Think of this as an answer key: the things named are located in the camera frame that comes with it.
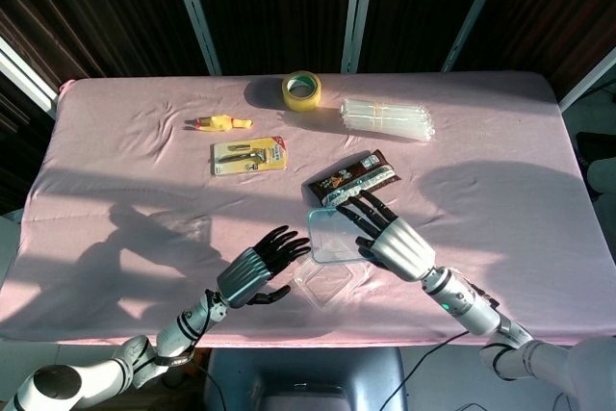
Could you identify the white metal frame post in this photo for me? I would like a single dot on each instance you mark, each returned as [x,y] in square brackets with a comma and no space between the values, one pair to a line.
[195,7]
[474,11]
[358,7]

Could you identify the white metal frame rail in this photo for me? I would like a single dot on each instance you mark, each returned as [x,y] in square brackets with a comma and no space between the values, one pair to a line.
[589,76]
[24,71]

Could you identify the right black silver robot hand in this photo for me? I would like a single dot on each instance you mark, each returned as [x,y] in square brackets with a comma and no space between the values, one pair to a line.
[402,249]

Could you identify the razor on yellow card pack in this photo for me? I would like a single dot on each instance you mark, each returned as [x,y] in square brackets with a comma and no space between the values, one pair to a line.
[250,163]

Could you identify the yellow packing tape roll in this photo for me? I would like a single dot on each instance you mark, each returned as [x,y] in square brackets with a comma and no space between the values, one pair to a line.
[300,102]

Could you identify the black equipment beside table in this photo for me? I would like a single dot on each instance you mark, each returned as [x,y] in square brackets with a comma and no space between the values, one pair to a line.
[589,146]

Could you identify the grey blue robot torso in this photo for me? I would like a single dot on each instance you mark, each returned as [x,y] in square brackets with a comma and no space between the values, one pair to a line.
[308,372]

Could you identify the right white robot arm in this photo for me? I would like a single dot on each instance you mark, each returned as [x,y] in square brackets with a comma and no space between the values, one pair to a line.
[474,312]

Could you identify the bundle of clear plastic sticks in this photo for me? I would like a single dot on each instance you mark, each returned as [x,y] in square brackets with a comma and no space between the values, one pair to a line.
[409,122]

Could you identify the brown snack packet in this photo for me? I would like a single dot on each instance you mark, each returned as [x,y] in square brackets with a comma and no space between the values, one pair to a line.
[346,180]

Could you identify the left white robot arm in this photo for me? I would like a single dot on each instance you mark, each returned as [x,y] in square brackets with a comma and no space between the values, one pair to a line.
[178,334]

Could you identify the yellow rubber chicken toy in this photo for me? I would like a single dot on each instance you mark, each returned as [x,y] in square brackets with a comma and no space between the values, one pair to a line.
[219,122]

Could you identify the clear plastic container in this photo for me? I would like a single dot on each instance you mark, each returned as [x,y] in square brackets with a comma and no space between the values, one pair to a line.
[329,286]

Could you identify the pink tablecloth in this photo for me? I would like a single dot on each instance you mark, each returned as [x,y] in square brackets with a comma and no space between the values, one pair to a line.
[144,180]

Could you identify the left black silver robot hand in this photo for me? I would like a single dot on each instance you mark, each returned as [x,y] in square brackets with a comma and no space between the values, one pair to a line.
[243,276]

